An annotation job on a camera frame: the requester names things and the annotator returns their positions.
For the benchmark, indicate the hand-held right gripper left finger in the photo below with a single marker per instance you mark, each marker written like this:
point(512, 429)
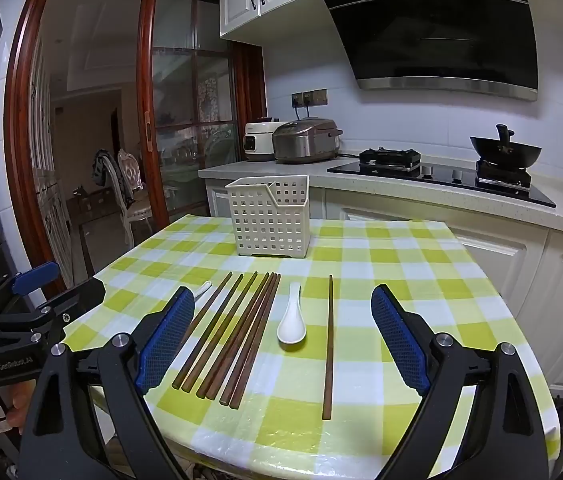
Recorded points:
point(169, 340)

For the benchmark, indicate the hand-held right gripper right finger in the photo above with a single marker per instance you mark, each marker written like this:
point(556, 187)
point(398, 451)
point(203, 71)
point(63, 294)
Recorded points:
point(401, 340)

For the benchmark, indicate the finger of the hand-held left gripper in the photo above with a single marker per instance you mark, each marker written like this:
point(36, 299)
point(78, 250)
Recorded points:
point(36, 275)
point(79, 297)

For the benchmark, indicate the row of wooden chopsticks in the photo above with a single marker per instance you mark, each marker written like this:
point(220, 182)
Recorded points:
point(239, 336)

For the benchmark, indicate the brown wooden chopstick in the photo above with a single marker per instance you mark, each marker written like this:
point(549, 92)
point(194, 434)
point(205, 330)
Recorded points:
point(329, 350)

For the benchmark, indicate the white perforated utensil basket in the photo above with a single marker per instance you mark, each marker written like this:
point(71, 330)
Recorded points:
point(266, 225)

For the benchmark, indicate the small white ceramic spoon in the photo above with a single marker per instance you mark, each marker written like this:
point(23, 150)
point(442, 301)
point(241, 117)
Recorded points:
point(204, 290)

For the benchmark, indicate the green checked tablecloth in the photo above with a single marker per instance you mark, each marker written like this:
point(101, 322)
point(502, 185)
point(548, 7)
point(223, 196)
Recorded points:
point(386, 260)

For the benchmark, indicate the large white ceramic spoon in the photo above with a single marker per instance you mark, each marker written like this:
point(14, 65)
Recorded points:
point(291, 330)

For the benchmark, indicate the dark striped cloth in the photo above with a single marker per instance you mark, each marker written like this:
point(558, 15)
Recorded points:
point(101, 167)

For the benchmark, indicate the white carved chair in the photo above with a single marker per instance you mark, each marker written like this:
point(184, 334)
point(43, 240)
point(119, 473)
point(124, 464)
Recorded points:
point(129, 175)

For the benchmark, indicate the black glass cooktop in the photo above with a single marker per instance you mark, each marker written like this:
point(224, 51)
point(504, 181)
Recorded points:
point(441, 176)

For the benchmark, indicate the grey stove knob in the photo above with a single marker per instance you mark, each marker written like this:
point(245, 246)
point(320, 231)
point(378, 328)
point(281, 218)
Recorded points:
point(457, 175)
point(427, 170)

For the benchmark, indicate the black burner grate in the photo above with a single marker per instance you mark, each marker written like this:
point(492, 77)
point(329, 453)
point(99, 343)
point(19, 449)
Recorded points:
point(504, 176)
point(391, 157)

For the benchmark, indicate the black wok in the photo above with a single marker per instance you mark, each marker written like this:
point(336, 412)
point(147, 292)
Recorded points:
point(506, 152)

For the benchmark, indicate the white electric cooker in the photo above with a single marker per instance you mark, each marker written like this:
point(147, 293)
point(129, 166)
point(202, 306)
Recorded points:
point(256, 142)

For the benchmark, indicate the wooden glass sliding door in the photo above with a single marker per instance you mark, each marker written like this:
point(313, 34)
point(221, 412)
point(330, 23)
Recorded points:
point(145, 85)

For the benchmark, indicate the silver rice cooker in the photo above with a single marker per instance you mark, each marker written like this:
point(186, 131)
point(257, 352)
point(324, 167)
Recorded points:
point(306, 142)

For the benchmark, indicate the black range hood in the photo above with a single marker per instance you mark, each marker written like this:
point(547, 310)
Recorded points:
point(426, 25)

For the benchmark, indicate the red wooden door frame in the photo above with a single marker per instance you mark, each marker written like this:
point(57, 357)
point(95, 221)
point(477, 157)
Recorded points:
point(16, 135)

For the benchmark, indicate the wall socket panel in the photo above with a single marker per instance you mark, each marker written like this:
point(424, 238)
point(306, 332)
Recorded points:
point(310, 97)

